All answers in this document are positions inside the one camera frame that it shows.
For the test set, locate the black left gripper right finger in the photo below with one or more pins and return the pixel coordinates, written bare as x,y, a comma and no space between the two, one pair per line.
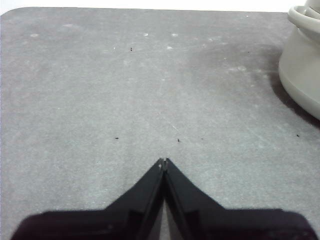
225,225

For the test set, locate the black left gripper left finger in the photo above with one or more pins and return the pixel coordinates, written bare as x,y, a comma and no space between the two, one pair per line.
120,222

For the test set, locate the sage green electric cooking pot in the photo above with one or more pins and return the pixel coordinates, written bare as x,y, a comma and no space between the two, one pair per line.
302,62

